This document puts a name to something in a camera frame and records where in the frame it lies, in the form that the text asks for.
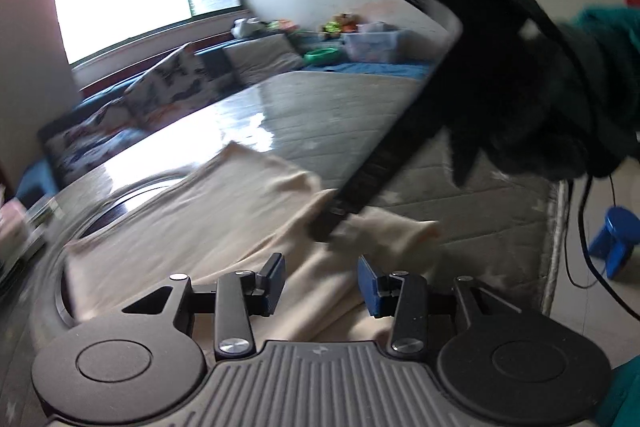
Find cream long-sleeve garment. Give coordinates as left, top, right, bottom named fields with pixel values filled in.
left=62, top=141, right=496, bottom=344

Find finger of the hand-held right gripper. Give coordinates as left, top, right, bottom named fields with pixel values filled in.
left=306, top=198, right=363, bottom=244

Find person's teal sweater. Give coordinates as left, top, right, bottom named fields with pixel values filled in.
left=597, top=347, right=640, bottom=427

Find person's right hand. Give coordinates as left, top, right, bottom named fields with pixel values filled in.
left=447, top=21, right=632, bottom=186

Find blue plastic stool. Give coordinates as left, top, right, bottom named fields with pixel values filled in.
left=587, top=205, right=640, bottom=281

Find small plush toys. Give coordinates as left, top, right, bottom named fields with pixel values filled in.
left=322, top=13, right=359, bottom=33

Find round black table turntable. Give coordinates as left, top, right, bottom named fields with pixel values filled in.
left=32, top=172, right=193, bottom=329

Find green plastic basin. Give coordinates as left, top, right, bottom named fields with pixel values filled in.
left=303, top=48, right=341, bottom=66

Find white upright tissue box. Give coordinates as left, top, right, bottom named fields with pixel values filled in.
left=0, top=199, right=30, bottom=255

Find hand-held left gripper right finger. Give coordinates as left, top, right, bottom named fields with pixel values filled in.
left=356, top=255, right=526, bottom=356

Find panda plush toy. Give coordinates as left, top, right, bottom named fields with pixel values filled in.
left=231, top=18, right=264, bottom=39

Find flat butterfly print cushion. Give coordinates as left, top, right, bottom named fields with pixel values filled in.
left=47, top=99, right=147, bottom=188

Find clear plastic storage box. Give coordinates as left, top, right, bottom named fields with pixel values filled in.
left=342, top=23, right=407, bottom=64

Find dark blue sofa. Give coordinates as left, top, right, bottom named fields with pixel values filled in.
left=15, top=32, right=432, bottom=208

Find person's right forearm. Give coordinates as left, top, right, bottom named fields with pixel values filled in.
left=571, top=4, right=640, bottom=138

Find black cable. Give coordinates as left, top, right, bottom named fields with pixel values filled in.
left=562, top=177, right=640, bottom=324

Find upright butterfly print cushion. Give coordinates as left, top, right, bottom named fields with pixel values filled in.
left=122, top=42, right=222, bottom=128

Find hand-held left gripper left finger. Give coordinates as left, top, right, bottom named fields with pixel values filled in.
left=120, top=252, right=287, bottom=359

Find grey pillow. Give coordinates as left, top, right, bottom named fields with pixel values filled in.
left=222, top=32, right=307, bottom=86

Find grey star quilted table cover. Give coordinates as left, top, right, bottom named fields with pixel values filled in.
left=0, top=72, right=572, bottom=427

